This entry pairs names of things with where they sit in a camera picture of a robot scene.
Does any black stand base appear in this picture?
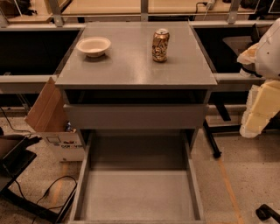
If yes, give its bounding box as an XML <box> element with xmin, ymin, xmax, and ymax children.
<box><xmin>0</xmin><ymin>135</ymin><xmax>76</xmax><ymax>224</ymax></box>

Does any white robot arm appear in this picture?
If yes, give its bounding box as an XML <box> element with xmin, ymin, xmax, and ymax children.
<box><xmin>237</xmin><ymin>18</ymin><xmax>280</xmax><ymax>138</ymax></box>

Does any black cable on floor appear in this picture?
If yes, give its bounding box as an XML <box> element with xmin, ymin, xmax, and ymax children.
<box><xmin>11</xmin><ymin>174</ymin><xmax>78</xmax><ymax>224</ymax></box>

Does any closed grey top drawer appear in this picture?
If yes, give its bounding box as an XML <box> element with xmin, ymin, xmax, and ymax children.
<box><xmin>64</xmin><ymin>104</ymin><xmax>208</xmax><ymax>130</ymax></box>

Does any grey drawer cabinet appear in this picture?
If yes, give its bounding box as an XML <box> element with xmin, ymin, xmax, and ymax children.
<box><xmin>56</xmin><ymin>22</ymin><xmax>217</xmax><ymax>144</ymax></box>

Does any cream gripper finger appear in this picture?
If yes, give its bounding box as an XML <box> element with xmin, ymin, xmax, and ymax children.
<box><xmin>240</xmin><ymin>80</ymin><xmax>280</xmax><ymax>138</ymax></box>

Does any cardboard box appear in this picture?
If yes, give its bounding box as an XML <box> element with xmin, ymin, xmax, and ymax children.
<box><xmin>25</xmin><ymin>78</ymin><xmax>84</xmax><ymax>162</ymax></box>

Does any black caster wheel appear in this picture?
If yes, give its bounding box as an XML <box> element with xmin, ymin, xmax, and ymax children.
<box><xmin>255</xmin><ymin>204</ymin><xmax>280</xmax><ymax>224</ymax></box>

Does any open grey middle drawer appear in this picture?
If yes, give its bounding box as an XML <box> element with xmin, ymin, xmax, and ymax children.
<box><xmin>69</xmin><ymin>132</ymin><xmax>206</xmax><ymax>224</ymax></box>

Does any orange soda can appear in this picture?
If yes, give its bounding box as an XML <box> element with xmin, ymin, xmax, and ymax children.
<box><xmin>152</xmin><ymin>28</ymin><xmax>170</xmax><ymax>62</ymax></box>

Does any black chair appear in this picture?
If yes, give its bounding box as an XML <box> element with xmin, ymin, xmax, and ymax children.
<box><xmin>222</xmin><ymin>24</ymin><xmax>270</xmax><ymax>77</ymax></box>

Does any white paper bowl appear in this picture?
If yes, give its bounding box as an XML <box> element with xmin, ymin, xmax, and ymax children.
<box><xmin>76</xmin><ymin>37</ymin><xmax>111</xmax><ymax>58</ymax></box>

